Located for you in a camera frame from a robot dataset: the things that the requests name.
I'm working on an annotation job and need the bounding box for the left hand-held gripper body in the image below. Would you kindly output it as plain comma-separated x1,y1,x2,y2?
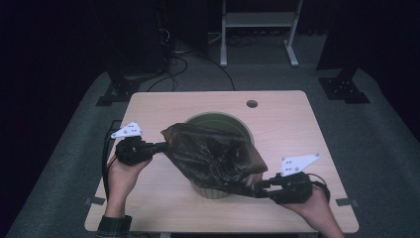
110,121,157,167

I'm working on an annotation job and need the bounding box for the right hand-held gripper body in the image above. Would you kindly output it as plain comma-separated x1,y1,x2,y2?
268,152,323,205

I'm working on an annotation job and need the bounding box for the black plastic garbage bag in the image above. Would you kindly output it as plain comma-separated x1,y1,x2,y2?
160,122,269,199

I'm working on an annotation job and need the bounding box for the green plastic trash bin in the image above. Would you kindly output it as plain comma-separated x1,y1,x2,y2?
182,112,256,200

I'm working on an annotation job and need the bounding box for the person's right hand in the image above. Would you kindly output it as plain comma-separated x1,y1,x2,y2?
281,186,341,231

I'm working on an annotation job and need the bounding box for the person's left hand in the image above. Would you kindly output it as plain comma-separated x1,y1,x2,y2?
104,158,153,205

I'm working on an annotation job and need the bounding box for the grey tape strip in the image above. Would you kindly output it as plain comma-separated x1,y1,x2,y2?
83,196,107,206
335,197,361,208

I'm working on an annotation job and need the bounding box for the dark equipment cabinet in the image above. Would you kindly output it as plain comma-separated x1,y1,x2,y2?
105,0,176,78

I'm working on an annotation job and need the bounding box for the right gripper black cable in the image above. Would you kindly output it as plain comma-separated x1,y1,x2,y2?
306,173,332,203

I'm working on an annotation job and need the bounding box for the black stand base plate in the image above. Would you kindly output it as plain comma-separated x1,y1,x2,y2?
95,70,142,107
318,67,370,105

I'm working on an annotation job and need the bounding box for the looped black floor cable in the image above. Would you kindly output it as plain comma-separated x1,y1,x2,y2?
146,57,189,92

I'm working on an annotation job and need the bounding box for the long black floor cable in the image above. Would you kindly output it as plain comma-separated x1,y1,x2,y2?
184,54,237,92

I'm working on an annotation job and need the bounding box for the tangle of black cables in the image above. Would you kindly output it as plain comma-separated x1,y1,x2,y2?
227,33,261,48

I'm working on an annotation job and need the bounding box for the white metal stand frame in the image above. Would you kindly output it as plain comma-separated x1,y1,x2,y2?
220,0,304,68

